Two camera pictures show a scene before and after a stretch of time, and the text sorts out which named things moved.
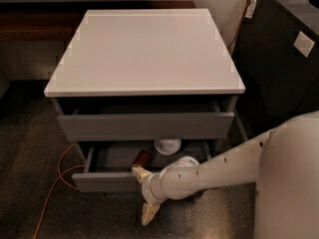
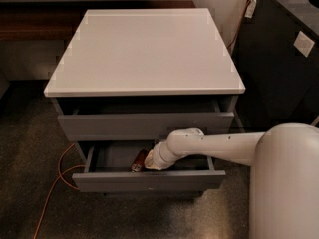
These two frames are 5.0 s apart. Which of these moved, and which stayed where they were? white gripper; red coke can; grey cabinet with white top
Moved: white gripper
Stayed: grey cabinet with white top; red coke can
